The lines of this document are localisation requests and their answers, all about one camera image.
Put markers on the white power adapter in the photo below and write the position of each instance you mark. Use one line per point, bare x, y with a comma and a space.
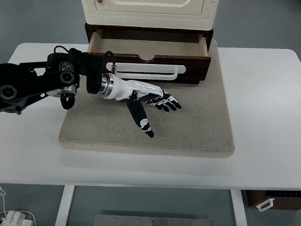
15, 218

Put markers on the white table leg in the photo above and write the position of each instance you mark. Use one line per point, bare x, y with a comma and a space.
65, 206
238, 207

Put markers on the white table left leg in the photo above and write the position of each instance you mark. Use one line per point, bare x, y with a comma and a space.
65, 206

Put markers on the beige fabric pad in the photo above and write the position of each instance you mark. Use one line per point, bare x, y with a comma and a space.
201, 128

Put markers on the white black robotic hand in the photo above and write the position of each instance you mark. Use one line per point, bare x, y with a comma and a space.
113, 87

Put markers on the white table right leg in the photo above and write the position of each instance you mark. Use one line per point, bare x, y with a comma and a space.
238, 207

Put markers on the dark wooden cabinet base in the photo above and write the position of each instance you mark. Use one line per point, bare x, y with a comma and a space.
146, 33

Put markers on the brown box with white handle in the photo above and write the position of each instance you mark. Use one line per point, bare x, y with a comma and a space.
274, 199

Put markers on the white drawer handle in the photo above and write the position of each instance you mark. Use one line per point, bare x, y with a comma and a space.
138, 71

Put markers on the dark wooden drawer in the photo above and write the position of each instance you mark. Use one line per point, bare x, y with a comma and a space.
193, 55

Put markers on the cream upper cabinet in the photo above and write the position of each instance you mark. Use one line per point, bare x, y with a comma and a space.
170, 14

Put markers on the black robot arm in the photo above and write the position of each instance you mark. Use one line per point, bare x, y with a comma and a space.
59, 76

